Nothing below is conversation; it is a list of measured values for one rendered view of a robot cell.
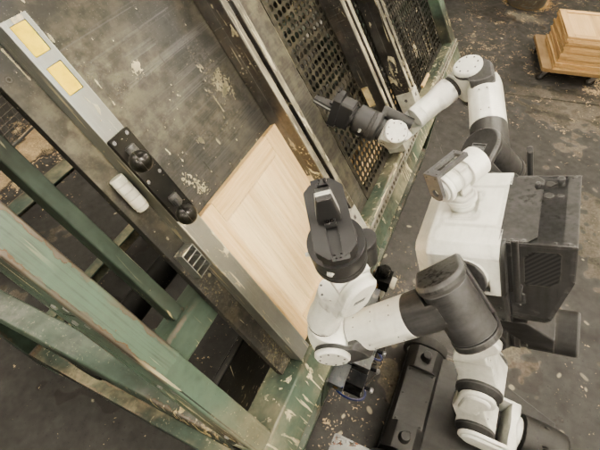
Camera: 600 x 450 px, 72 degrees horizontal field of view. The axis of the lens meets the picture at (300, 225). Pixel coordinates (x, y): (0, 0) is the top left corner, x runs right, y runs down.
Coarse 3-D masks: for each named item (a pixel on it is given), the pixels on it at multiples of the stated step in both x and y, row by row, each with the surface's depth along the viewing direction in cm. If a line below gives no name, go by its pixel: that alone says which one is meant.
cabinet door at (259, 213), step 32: (256, 160) 105; (288, 160) 115; (224, 192) 96; (256, 192) 105; (288, 192) 115; (224, 224) 96; (256, 224) 104; (288, 224) 114; (256, 256) 104; (288, 256) 113; (288, 288) 112; (288, 320) 111
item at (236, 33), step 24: (216, 0) 92; (216, 24) 96; (240, 24) 96; (240, 48) 98; (264, 48) 102; (240, 72) 104; (264, 72) 101; (264, 96) 106; (288, 96) 108; (288, 120) 108; (288, 144) 115; (312, 144) 116; (312, 168) 118; (360, 216) 132
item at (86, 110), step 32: (0, 32) 63; (32, 64) 65; (64, 64) 69; (64, 96) 68; (96, 96) 72; (96, 128) 72; (192, 224) 86; (224, 256) 93; (256, 288) 100; (256, 320) 104; (288, 352) 111
